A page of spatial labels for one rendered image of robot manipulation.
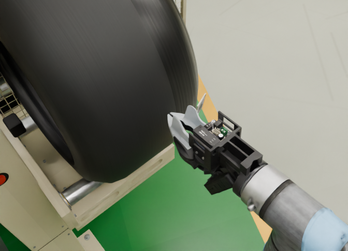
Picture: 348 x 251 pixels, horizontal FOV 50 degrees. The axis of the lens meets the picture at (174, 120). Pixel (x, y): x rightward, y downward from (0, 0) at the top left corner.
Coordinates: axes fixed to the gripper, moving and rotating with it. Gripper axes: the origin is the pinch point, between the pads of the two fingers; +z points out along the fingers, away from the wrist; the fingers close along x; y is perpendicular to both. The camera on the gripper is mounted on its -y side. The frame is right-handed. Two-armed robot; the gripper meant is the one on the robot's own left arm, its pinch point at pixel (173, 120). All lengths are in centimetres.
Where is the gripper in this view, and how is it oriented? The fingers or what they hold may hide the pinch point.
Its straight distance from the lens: 71.2
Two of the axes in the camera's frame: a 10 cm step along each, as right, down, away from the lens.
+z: -6.5, -5.5, 5.3
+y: -0.8, -6.4, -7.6
